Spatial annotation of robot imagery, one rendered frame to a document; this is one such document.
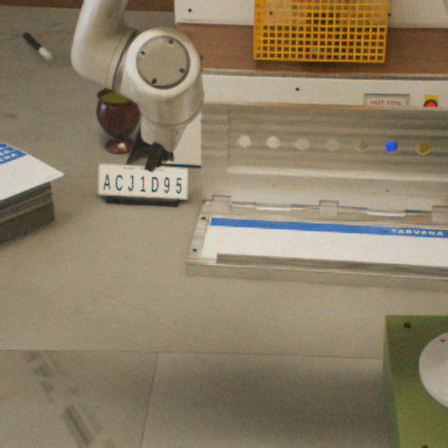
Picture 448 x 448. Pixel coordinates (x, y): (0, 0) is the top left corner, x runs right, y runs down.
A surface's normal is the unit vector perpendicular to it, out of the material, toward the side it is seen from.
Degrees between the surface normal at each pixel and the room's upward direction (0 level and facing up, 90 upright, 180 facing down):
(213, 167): 83
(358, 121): 83
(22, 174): 0
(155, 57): 52
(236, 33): 0
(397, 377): 2
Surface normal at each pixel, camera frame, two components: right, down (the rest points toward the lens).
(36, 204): 0.69, 0.36
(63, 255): -0.01, -0.86
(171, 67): 0.01, -0.13
